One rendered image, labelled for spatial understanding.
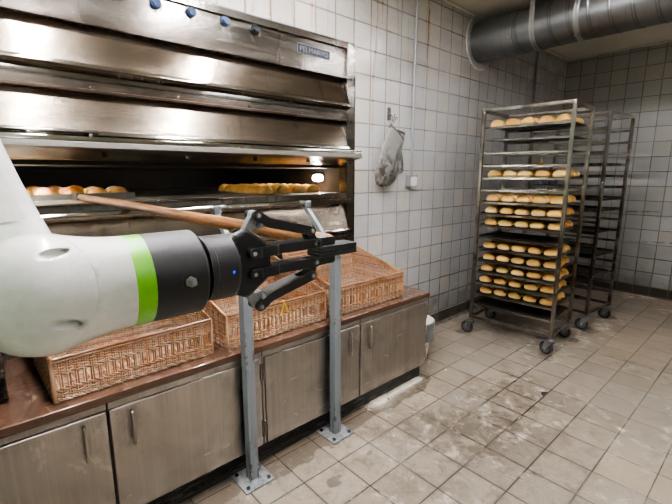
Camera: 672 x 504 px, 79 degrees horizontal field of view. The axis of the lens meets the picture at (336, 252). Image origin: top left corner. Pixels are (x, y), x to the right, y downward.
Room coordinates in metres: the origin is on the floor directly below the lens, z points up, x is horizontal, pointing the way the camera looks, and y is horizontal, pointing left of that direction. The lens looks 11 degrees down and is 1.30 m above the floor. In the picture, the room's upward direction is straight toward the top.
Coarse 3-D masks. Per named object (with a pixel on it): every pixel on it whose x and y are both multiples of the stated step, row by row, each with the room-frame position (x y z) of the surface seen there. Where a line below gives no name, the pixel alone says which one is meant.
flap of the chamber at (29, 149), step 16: (16, 144) 1.47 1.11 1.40; (32, 144) 1.50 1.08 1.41; (48, 144) 1.53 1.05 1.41; (64, 144) 1.57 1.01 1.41; (80, 144) 1.60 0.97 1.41; (96, 144) 1.64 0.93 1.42; (112, 144) 1.68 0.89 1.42; (128, 144) 1.72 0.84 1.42; (144, 144) 1.76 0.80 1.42; (96, 160) 1.80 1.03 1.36; (112, 160) 1.83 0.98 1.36; (128, 160) 1.87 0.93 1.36; (144, 160) 1.91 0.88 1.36; (160, 160) 1.95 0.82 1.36; (176, 160) 2.00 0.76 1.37; (192, 160) 2.04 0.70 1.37; (208, 160) 2.09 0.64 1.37; (224, 160) 2.14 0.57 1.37; (240, 160) 2.19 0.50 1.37; (272, 160) 2.31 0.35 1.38; (288, 160) 2.37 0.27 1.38; (304, 160) 2.43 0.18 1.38; (320, 160) 2.50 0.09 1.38; (336, 160) 2.57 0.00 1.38; (352, 160) 2.65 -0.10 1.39
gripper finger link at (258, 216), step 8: (256, 216) 0.49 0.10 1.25; (264, 216) 0.49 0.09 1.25; (264, 224) 0.49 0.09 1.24; (272, 224) 0.50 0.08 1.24; (280, 224) 0.51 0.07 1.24; (288, 224) 0.52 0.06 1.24; (296, 224) 0.53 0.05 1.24; (296, 232) 0.53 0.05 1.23; (304, 232) 0.53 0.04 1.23; (312, 232) 0.54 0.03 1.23
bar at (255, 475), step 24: (48, 216) 1.33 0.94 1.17; (72, 216) 1.37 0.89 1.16; (96, 216) 1.42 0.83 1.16; (120, 216) 1.47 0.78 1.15; (144, 216) 1.53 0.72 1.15; (312, 216) 1.99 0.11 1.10; (336, 264) 1.86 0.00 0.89; (336, 288) 1.86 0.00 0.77; (240, 312) 1.55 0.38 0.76; (336, 312) 1.86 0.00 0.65; (240, 336) 1.56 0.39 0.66; (336, 336) 1.86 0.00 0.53; (336, 360) 1.86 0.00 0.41; (336, 384) 1.86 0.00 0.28; (336, 408) 1.86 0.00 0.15; (336, 432) 1.86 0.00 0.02; (240, 480) 1.54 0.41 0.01; (264, 480) 1.54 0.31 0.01
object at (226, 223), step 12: (108, 204) 1.60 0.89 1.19; (120, 204) 1.49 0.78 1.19; (132, 204) 1.41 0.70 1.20; (144, 204) 1.35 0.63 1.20; (168, 216) 1.20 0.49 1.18; (180, 216) 1.13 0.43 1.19; (192, 216) 1.08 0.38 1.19; (204, 216) 1.04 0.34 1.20; (216, 216) 1.01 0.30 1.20; (228, 228) 0.95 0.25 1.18; (264, 228) 0.85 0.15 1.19
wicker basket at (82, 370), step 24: (120, 336) 1.69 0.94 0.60; (144, 336) 1.38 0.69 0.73; (168, 336) 1.44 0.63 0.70; (192, 336) 1.51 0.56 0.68; (48, 360) 1.19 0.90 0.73; (72, 360) 1.23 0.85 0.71; (96, 360) 1.28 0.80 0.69; (120, 360) 1.33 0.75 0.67; (144, 360) 1.48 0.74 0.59; (168, 360) 1.43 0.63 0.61; (192, 360) 1.50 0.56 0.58; (48, 384) 1.24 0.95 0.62; (72, 384) 1.23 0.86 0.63; (96, 384) 1.27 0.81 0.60
